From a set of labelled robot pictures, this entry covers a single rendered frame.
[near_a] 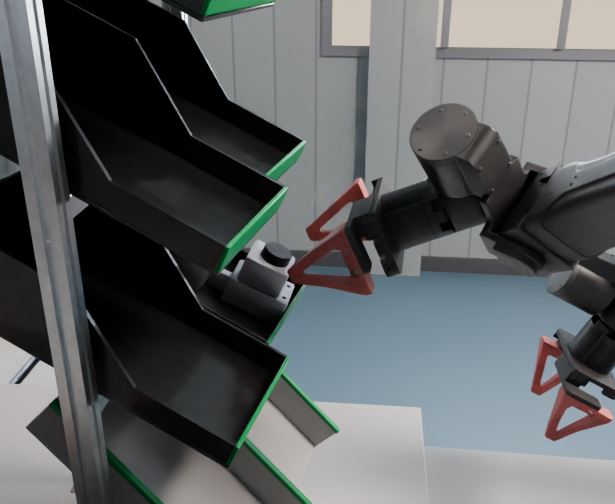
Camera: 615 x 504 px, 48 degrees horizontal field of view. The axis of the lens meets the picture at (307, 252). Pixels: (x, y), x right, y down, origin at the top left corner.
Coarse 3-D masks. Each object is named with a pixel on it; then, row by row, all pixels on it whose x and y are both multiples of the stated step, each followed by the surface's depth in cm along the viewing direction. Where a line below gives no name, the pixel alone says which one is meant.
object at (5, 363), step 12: (0, 348) 130; (12, 348) 130; (0, 360) 127; (12, 360) 127; (24, 360) 131; (36, 360) 138; (0, 372) 123; (12, 372) 126; (24, 372) 133; (36, 372) 136; (48, 372) 141; (24, 384) 132; (36, 384) 136; (48, 384) 142
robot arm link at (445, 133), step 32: (416, 128) 58; (448, 128) 56; (480, 128) 55; (448, 160) 55; (480, 160) 54; (512, 160) 58; (448, 192) 59; (480, 192) 58; (512, 192) 60; (512, 256) 58
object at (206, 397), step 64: (0, 192) 58; (0, 256) 50; (128, 256) 63; (0, 320) 53; (128, 320) 61; (192, 320) 64; (128, 384) 52; (192, 384) 58; (256, 384) 61; (192, 448) 52
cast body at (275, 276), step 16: (256, 240) 71; (256, 256) 69; (272, 256) 68; (288, 256) 69; (224, 272) 71; (240, 272) 69; (256, 272) 68; (272, 272) 68; (224, 288) 72; (240, 288) 70; (256, 288) 69; (272, 288) 69; (288, 288) 72; (240, 304) 70; (256, 304) 70; (272, 304) 70; (272, 320) 71
